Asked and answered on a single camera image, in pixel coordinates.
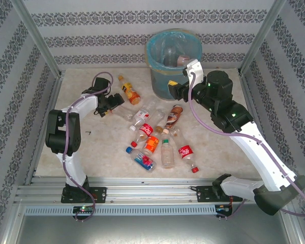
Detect orange juice bottle yellow cap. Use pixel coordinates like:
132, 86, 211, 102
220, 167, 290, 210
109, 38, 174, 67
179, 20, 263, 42
117, 75, 141, 105

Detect brown chocolate drink bottle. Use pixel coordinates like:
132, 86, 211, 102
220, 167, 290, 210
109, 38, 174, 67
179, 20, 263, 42
162, 105, 184, 135

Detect clear bottle white red label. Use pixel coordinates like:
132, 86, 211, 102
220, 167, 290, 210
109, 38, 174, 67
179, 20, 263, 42
129, 96, 160, 132

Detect pink squat bottle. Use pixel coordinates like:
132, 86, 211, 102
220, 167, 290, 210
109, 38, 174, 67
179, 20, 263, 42
177, 55, 191, 67

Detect clear unlabelled bottle tan cap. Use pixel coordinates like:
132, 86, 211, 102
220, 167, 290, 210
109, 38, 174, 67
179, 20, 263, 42
155, 109, 166, 134

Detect clear bottle green cap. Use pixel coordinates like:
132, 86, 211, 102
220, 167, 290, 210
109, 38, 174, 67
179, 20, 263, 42
160, 134, 175, 169

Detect blue pink label bottle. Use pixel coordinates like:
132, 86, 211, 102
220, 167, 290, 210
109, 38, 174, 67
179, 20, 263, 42
126, 146, 157, 173

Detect grey mesh waste bin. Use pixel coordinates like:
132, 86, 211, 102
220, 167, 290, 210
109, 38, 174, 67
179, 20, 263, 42
145, 29, 203, 100

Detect blue plastic bin liner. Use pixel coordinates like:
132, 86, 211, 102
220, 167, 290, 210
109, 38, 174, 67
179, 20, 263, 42
145, 29, 203, 76

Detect grey steel sheet panel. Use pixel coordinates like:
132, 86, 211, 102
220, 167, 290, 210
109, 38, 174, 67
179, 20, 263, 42
15, 215, 300, 244

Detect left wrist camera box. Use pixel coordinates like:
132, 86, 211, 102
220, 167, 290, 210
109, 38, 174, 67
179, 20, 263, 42
93, 77, 110, 90

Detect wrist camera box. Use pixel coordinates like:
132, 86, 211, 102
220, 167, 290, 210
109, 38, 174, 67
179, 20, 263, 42
93, 77, 110, 90
182, 58, 204, 83

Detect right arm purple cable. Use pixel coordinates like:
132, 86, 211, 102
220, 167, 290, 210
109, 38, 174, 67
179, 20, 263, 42
188, 72, 305, 222

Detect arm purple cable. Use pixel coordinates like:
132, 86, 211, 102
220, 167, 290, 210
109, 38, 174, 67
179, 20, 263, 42
62, 72, 114, 222
188, 72, 305, 222

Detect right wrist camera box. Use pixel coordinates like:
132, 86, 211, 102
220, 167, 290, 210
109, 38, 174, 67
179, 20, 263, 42
182, 58, 204, 83

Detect aluminium side rail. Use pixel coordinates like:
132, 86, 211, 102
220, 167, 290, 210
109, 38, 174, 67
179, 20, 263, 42
238, 73, 280, 183
24, 72, 66, 186

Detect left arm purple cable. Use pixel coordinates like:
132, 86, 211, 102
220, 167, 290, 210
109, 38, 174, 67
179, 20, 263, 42
62, 72, 114, 222

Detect aluminium frame post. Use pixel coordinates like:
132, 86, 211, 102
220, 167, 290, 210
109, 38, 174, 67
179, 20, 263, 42
238, 0, 287, 76
11, 0, 62, 77

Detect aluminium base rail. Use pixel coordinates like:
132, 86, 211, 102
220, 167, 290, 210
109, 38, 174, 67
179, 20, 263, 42
14, 177, 292, 204

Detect white slotted cable duct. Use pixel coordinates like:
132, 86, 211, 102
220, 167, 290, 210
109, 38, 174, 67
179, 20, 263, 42
24, 205, 217, 216

